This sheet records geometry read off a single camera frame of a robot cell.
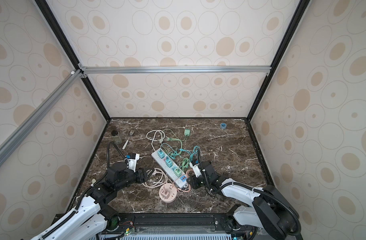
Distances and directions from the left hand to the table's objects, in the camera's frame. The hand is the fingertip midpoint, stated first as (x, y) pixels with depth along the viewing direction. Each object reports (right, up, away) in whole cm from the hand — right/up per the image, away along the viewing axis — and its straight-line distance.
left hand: (154, 169), depth 76 cm
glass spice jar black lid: (-31, +14, +24) cm, 41 cm away
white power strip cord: (-2, +13, +29) cm, 32 cm away
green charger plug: (+12, -4, +7) cm, 15 cm away
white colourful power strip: (+6, -3, +14) cm, 15 cm away
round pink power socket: (+9, -14, +5) cm, 17 cm away
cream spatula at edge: (-38, -10, +11) cm, 41 cm away
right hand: (+19, -8, +10) cm, 23 cm away
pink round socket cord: (+5, -9, +9) cm, 14 cm away
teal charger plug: (+1, +5, +16) cm, 17 cm away
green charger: (+18, +19, +33) cm, 42 cm away
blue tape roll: (+45, +24, +39) cm, 64 cm away
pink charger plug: (+6, -13, 0) cm, 14 cm away
